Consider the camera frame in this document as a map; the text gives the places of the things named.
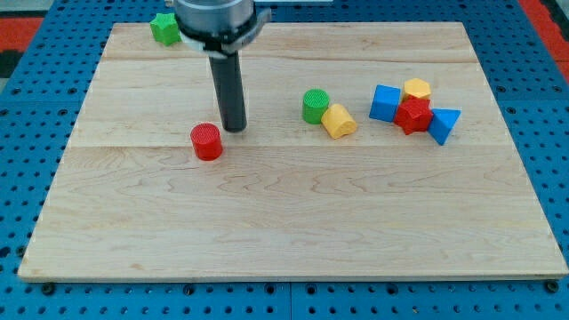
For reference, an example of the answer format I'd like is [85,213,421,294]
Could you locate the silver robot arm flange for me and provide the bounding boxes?
[172,0,272,59]

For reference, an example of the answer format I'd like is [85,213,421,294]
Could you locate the red star block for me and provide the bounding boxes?
[393,99,434,135]

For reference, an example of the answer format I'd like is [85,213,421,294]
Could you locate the green star block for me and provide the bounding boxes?
[149,13,181,46]

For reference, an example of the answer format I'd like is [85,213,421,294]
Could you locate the yellow half-cylinder block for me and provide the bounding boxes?
[321,104,357,140]

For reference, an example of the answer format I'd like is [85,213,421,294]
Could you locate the green cylinder block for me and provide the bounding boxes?
[302,89,330,124]

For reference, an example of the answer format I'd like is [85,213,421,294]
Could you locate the red cylinder block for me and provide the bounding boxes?
[190,123,223,161]

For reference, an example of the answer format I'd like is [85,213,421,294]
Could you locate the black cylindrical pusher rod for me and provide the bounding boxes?
[209,52,247,133]

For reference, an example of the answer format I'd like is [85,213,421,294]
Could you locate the blue cube block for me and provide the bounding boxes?
[369,84,401,122]

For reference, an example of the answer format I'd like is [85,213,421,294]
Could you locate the yellow hexagon block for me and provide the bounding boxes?
[402,78,431,101]

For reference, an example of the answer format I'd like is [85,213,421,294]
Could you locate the blue triangle block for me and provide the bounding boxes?
[428,108,461,145]

